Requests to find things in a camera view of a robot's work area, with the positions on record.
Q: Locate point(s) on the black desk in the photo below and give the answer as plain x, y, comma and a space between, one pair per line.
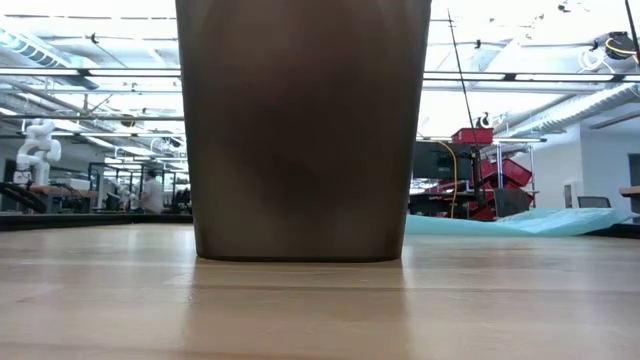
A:
435, 202

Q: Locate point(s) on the black metal rack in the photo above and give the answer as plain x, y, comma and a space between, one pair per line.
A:
172, 190

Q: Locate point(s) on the stacked red crates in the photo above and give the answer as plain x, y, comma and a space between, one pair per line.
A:
510, 172

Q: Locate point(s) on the black monitor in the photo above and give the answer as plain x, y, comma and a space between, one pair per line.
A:
440, 161

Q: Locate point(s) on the red crate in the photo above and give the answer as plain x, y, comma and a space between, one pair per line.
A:
472, 136

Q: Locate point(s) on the wooden workbench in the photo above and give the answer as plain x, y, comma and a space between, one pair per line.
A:
60, 191

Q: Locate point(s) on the wooden desk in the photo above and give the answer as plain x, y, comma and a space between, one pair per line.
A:
631, 191

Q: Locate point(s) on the thin black pole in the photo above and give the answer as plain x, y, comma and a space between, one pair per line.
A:
460, 70

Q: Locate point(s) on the person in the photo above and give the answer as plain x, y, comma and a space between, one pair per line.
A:
152, 195

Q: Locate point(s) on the brown trash bin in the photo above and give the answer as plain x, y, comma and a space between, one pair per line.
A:
300, 140

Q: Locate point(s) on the grey office chair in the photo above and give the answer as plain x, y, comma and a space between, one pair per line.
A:
594, 202

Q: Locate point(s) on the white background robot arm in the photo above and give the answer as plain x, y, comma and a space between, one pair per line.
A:
37, 155

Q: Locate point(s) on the dark grey crate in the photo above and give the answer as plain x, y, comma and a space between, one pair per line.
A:
512, 202

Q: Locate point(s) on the light blue bag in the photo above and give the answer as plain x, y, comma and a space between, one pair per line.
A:
550, 222

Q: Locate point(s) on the small white hanging reel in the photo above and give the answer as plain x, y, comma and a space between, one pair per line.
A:
484, 121

